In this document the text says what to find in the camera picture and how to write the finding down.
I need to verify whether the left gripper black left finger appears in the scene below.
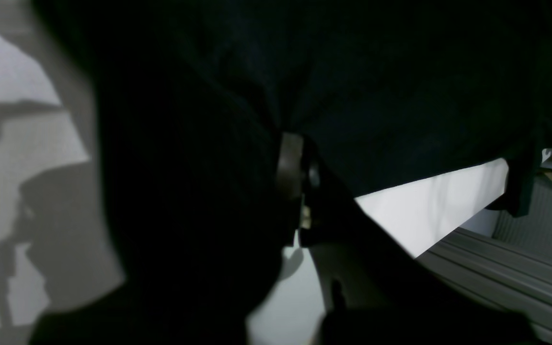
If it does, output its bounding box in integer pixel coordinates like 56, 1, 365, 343
29, 133, 305, 345

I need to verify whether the aluminium table frame rail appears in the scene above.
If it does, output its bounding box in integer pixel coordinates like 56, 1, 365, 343
417, 229, 552, 344

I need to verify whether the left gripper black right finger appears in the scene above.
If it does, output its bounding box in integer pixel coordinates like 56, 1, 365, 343
300, 144, 542, 345

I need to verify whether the black t-shirt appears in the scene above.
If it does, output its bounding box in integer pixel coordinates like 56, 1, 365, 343
32, 0, 552, 307

